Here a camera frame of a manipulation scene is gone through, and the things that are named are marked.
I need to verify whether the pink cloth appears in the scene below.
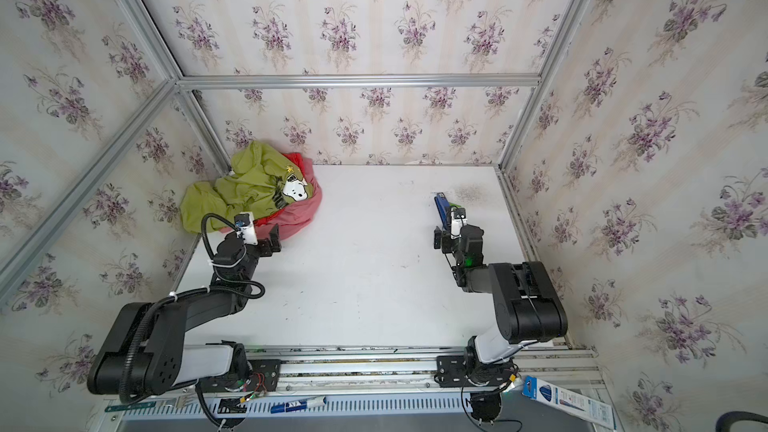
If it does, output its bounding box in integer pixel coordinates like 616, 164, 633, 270
255, 174, 322, 240

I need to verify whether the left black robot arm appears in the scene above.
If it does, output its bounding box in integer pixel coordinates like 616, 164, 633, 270
86, 214, 282, 405

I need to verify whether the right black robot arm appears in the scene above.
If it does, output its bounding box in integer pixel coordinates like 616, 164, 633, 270
433, 225, 568, 388

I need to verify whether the red cloth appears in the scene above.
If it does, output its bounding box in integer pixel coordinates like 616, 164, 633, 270
285, 153, 314, 181

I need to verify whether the blue stapler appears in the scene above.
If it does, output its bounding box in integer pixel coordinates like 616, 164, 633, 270
434, 192, 452, 234

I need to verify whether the green printed t-shirt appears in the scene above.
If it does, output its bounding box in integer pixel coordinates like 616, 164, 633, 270
179, 141, 313, 234

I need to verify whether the black round puck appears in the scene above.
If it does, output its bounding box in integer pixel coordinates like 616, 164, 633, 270
469, 392, 502, 423

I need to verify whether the blue white marker pen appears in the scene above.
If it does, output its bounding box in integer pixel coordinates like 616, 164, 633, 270
270, 396, 327, 414

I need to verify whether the white blue cardboard box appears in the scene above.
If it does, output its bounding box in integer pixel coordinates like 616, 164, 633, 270
522, 376, 617, 431

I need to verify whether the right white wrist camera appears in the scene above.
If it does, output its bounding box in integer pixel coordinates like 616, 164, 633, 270
450, 207, 467, 238

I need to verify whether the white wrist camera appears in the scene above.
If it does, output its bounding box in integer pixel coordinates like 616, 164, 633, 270
234, 212, 258, 245
450, 207, 467, 238

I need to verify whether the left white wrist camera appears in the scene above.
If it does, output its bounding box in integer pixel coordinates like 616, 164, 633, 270
234, 212, 258, 245

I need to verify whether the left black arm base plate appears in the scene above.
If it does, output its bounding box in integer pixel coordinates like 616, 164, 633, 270
200, 359, 282, 394

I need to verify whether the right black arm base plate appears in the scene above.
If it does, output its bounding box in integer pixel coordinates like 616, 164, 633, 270
433, 355, 519, 388

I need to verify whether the aluminium mounting rail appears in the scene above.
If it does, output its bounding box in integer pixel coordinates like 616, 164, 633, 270
113, 344, 607, 400

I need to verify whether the white slotted cable duct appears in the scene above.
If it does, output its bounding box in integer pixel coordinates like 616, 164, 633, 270
122, 392, 475, 421

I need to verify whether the green handled tool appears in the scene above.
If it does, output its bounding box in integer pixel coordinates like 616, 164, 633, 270
104, 401, 157, 413

